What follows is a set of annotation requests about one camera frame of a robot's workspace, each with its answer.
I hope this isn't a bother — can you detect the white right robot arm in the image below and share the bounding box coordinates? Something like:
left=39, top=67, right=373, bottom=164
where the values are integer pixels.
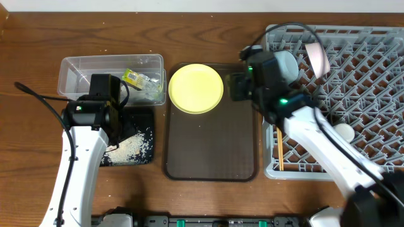
left=228, top=45, right=403, bottom=227

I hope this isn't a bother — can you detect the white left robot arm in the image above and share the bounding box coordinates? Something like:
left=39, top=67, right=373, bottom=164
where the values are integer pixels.
left=41, top=74, right=125, bottom=226

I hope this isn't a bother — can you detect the blue bowl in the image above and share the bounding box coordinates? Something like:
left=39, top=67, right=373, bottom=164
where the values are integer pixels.
left=274, top=50, right=299, bottom=84

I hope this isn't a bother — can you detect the grey dishwasher rack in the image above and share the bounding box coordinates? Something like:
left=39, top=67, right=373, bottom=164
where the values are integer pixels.
left=262, top=25, right=403, bottom=173

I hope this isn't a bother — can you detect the spilled rice pile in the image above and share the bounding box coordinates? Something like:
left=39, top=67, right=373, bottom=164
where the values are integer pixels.
left=100, top=131, right=154, bottom=166

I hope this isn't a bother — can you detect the yellow plate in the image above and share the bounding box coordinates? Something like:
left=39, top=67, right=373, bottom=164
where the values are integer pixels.
left=169, top=64, right=224, bottom=114

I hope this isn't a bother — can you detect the brown serving tray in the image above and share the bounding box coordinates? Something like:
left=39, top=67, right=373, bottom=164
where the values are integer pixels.
left=162, top=62, right=259, bottom=182

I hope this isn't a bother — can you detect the white rice bowl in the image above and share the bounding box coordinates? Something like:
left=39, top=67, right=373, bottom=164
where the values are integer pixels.
left=305, top=43, right=330, bottom=79

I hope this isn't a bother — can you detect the black waste tray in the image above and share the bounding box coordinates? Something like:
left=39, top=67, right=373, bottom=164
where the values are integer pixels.
left=108, top=107, right=155, bottom=150

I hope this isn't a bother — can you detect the clear plastic wrapper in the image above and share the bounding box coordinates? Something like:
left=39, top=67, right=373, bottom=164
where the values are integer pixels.
left=128, top=86, right=162, bottom=102

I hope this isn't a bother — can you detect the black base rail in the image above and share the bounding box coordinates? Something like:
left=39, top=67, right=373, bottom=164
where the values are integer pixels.
left=91, top=207, right=306, bottom=227

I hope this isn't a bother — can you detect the yellow-labelled plastic wrapper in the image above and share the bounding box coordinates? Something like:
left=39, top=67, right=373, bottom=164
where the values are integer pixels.
left=122, top=69, right=160, bottom=91

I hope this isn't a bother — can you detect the small pale green cup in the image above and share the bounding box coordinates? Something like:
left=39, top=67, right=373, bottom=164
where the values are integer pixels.
left=333, top=123, right=355, bottom=143

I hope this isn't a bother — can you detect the wooden chopstick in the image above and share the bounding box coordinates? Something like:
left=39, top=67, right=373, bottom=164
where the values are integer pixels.
left=276, top=126, right=282, bottom=172
left=278, top=129, right=285, bottom=172

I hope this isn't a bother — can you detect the clear plastic waste bin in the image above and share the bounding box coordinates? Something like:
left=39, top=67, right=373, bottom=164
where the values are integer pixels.
left=57, top=54, right=167, bottom=107

